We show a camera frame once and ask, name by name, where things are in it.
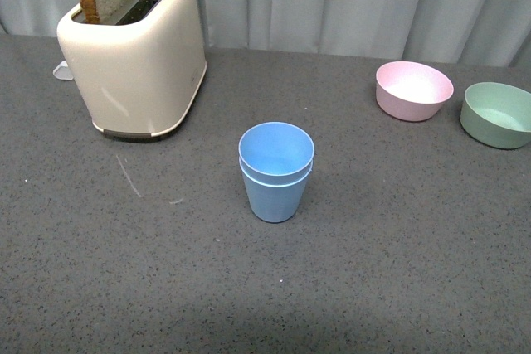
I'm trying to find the light blue plastic cup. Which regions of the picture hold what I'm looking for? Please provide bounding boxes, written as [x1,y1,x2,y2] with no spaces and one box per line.
[238,122,315,185]

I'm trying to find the cream white toaster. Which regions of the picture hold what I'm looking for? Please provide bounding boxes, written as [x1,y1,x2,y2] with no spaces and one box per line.
[57,0,207,138]

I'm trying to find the pink plastic bowl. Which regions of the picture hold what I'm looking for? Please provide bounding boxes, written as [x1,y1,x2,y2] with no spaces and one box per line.
[375,61,454,122]

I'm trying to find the white power plug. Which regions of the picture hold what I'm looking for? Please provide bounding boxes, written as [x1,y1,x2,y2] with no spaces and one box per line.
[52,61,74,81]

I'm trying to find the green plastic bowl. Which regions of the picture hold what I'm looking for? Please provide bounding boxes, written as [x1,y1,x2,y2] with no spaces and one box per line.
[460,82,530,149]

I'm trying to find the grey curtain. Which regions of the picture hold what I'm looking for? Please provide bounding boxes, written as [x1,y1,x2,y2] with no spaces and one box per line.
[0,0,531,68]

